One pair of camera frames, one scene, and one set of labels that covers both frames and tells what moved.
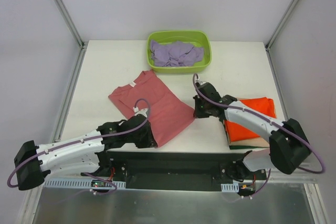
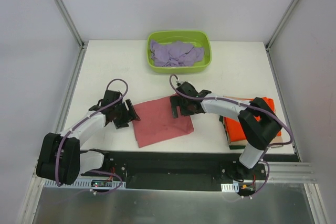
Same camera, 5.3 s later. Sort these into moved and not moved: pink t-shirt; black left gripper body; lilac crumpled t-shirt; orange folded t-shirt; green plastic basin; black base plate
Moved: pink t-shirt; black left gripper body
Not moved: orange folded t-shirt; lilac crumpled t-shirt; black base plate; green plastic basin
